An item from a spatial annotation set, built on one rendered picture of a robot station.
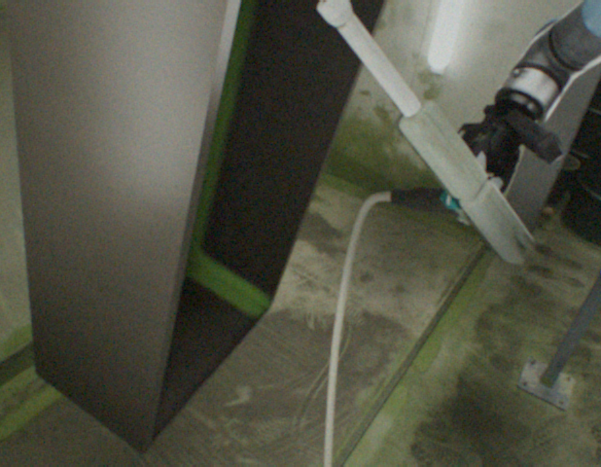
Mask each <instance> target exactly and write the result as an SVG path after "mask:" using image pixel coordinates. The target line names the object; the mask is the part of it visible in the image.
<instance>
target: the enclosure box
mask: <svg viewBox="0 0 601 467"><path fill-rule="evenodd" d="M320 1H321V0H6V9H7V22H8V33H9V46H10V58H11V70H12V82H13V93H12V94H13V95H14V99H13V107H14V119H15V132H16V142H17V155H18V179H19V191H20V203H21V216H22V227H23V240H24V253H25V264H26V277H28V289H29V301H30V313H31V325H32V338H33V350H34V362H35V374H36V375H37V376H38V377H40V378H41V379H42V380H45V381H46V382H47V383H49V384H50V385H51V386H52V387H53V388H54V389H55V390H57V391H58V392H59V393H61V394H62V395H63V396H65V397H67V398H68V399H70V400H71V401H72V402H74V403H75V405H76V406H78V407H79V408H80V409H82V410H83V411H84V412H86V413H88V414H90V415H91V416H92V417H94V418H95V419H96V420H98V421H99V423H101V424H102V425H103V426H105V427H106V428H108V429H110V430H111V431H112V432H114V433H115V434H116V435H118V436H119V437H120V438H122V439H123V441H124V442H126V443H127V444H129V445H131V446H132V447H133V448H135V449H136V450H138V451H139V452H140V453H142V454H144V453H145V452H146V451H148V449H149V448H150V447H151V446H152V445H153V444H154V443H155V441H156V440H157V439H158V438H159V437H160V436H161V434H162V432H163V431H164V430H165V429H166V428H167V427H168V426H169V424H171V423H172V422H173V421H174V420H175V419H176V418H177V416H178V415H179V414H180V413H181V412H182V410H183V409H184V408H185V407H186V406H187V405H188V404H189V403H190V401H191V400H192V399H193V398H194V397H195V396H196V395H197V394H198V392H199V391H200V389H201V388H202V387H203V386H204V385H205V383H206V382H207V381H208V380H209V379H210V378H212V377H213V376H214V375H215V374H216V373H217V372H218V371H219V369H220V367H221V366H222V365H223V364H224V363H225V362H226V361H227V359H228V358H229V357H230V356H232V355H233V353H234V351H235V350H236V349H237V348H238V347H239V346H240V345H241V343H242V342H243V341H244V340H245V339H246V338H247V337H249V335H250V334H251V332H252V331H253V330H254V329H255V328H256V326H257V325H258V324H259V323H260V322H261V321H262V320H263V318H264V317H265V316H266V315H267V314H268V313H269V312H270V310H271V307H272V304H273V302H274V298H275V296H276V293H277V290H278V288H279V285H280V281H281V279H283V276H284V274H285V271H286V268H287V266H288V263H289V260H290V258H291V255H292V252H293V250H294V246H295V244H296V241H297V238H299V236H300V232H301V228H302V225H303V223H304V220H305V216H306V214H307V211H308V208H309V206H310V203H311V201H312V198H313V195H315V193H316V190H317V187H318V185H319V181H320V178H321V176H322V173H323V171H324V168H325V164H326V162H327V159H328V156H329V154H330V152H331V151H332V149H333V146H334V143H335V141H336V136H337V134H338V130H339V128H340V125H341V122H342V120H343V117H344V114H345V111H346V108H347V105H349V103H350V100H351V98H352V95H353V91H354V89H355V87H356V84H357V82H358V79H359V77H360V74H361V70H362V68H363V65H364V62H363V60H362V59H360V58H359V56H358V55H357V54H356V51H355V50H354V49H353V48H352V46H351V45H349V44H348V42H347V41H346V40H345V38H344V37H343V36H342V35H341V33H340V32H339V31H338V28H337V27H336V26H335V25H333V24H330V23H328V22H327V21H326V20H325V18H324V17H323V16H322V15H321V13H320V12H319V11H318V4H319V3H320Z"/></svg>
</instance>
